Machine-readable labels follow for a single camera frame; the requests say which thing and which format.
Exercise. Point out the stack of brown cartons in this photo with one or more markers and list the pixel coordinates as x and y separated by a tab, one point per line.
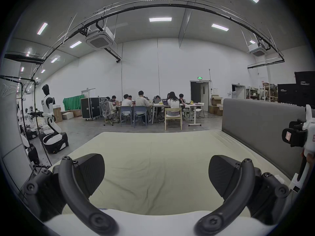
214	104

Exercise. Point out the green cloth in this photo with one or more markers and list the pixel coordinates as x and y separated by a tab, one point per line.
71	101

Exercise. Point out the stack of black cases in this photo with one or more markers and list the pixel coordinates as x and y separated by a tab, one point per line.
297	90

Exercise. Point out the pale flat carton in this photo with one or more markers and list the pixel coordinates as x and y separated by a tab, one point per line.
67	115

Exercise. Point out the person's right hand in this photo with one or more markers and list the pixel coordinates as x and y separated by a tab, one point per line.
310	157

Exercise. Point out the bed with beige sheet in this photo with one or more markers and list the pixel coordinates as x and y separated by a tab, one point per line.
160	161

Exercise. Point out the grey padded headboard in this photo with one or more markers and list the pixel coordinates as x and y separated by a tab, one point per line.
258	126

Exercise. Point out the white humanoid robot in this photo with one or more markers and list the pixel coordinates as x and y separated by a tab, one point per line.
53	139

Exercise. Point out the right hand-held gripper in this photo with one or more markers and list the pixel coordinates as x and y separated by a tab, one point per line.
310	131

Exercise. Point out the group of people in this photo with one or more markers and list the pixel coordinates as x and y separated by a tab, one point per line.
141	102

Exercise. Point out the brown carton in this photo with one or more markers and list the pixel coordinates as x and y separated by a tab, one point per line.
57	114
76	113

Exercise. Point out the white table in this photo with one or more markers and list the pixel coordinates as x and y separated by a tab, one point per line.
195	105

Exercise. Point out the grey office chair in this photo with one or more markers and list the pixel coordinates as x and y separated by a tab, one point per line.
106	108

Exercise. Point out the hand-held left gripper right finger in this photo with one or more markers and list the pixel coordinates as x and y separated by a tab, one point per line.
242	190

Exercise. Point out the wooden shelf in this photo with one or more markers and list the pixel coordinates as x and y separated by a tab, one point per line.
264	92

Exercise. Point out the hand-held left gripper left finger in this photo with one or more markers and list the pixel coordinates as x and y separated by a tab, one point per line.
73	193

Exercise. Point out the wooden chair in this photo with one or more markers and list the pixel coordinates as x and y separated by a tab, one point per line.
173	117

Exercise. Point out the black flight case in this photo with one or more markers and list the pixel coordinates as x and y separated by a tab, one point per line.
90	108

